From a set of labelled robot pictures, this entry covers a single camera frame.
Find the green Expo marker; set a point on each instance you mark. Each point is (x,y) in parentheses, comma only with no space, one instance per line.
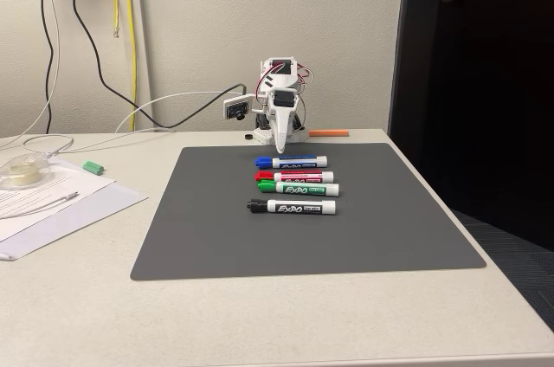
(303,189)

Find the blue Expo marker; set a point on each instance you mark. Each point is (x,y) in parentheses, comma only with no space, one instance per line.
(298,162)

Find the red Expo marker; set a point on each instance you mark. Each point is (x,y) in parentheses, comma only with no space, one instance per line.
(303,176)

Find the black Expo marker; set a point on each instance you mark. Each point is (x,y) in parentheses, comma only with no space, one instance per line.
(298,207)

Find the green marker cap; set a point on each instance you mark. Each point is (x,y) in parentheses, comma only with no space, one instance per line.
(93,167)

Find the orange flat strip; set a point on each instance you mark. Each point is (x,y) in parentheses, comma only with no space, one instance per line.
(329,133)

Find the dark gray rubber mat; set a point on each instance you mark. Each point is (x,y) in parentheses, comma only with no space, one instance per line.
(259,246)

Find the blank white paper sheet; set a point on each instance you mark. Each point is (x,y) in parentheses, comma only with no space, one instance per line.
(108,207)

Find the printed white paper sheet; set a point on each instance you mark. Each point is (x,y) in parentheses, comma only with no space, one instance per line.
(73,181)

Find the dark wooden door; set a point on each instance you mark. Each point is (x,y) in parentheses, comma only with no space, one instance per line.
(497,103)

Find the clear tape dispenser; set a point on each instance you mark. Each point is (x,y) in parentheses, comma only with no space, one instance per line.
(23,172)

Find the white-framed black camera module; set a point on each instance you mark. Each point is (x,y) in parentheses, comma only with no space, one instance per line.
(237,108)

